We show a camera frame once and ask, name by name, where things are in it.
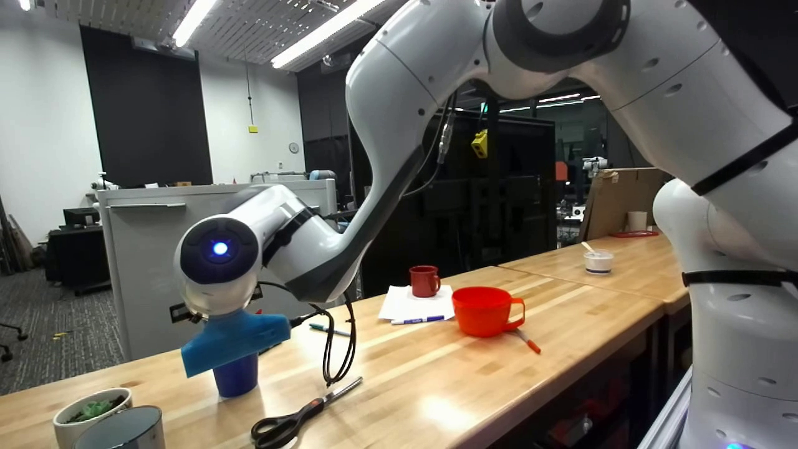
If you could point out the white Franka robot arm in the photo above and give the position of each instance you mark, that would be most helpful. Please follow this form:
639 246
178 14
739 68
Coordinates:
731 84

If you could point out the large orange-red cup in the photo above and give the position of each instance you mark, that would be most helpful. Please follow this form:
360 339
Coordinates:
482 314

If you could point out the long red pen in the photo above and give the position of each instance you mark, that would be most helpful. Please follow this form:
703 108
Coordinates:
533 346

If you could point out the blue plastic cup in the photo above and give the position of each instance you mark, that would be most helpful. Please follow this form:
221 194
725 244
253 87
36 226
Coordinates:
236 381

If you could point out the small white paper cup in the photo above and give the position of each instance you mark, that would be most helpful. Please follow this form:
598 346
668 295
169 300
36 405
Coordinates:
637 221

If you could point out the dark red mug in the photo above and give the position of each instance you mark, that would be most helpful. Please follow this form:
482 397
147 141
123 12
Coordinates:
426 284

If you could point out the white paper sheet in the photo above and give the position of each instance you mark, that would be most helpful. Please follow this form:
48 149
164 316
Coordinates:
401 306

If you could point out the large black panel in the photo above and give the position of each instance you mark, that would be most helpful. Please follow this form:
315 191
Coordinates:
499 209

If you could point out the yellow hanging tag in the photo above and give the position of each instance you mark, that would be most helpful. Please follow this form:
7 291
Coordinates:
481 144

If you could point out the small white bowl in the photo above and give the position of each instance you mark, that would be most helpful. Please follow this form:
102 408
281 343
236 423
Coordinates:
598 260

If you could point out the ceiling light strip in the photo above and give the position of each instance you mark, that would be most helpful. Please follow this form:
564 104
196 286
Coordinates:
194 23
325 34

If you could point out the brown cardboard board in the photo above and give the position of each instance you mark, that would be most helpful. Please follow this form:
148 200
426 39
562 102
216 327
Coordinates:
623 200

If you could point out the grey partition cabinet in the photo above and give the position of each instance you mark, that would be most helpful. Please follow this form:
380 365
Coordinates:
142 266

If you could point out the black equipment cart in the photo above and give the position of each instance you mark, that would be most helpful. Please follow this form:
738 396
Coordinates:
76 254

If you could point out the small white pot with greenery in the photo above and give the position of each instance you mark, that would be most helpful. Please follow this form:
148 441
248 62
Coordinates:
66 421

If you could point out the black office chair base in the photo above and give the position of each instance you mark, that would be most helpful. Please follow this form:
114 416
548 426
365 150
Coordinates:
11 340

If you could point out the blue printed gripper mount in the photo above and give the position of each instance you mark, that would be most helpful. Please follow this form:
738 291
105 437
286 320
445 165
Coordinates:
233 339

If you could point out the black wall screen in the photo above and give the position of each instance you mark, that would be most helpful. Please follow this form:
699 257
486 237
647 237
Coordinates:
147 108

